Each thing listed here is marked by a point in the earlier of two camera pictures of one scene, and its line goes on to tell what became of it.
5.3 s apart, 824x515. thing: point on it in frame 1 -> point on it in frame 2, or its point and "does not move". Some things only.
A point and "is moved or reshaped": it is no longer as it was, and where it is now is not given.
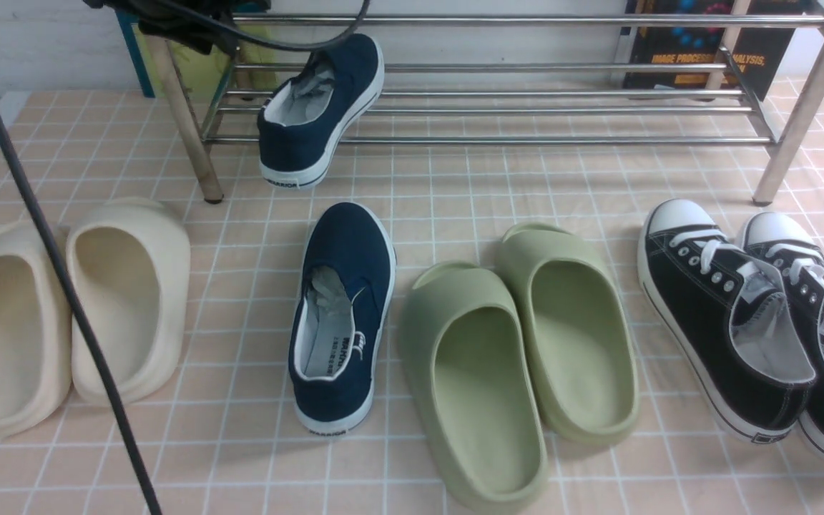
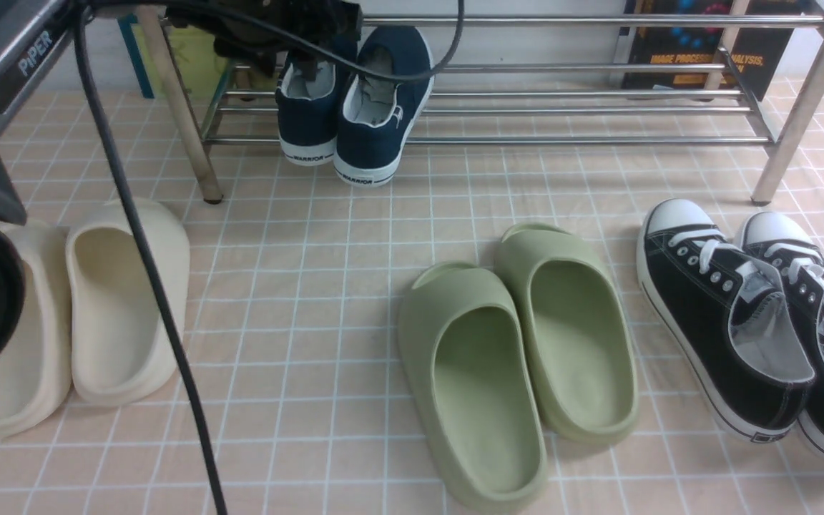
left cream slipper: x=12 y=332 does not move
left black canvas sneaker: x=740 y=331 does not move
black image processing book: x=758 y=54 does not move
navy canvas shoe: x=345 y=295 -> x=377 y=113
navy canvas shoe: x=307 y=120 is moved or reshaped
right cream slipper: x=130 y=260 does not move
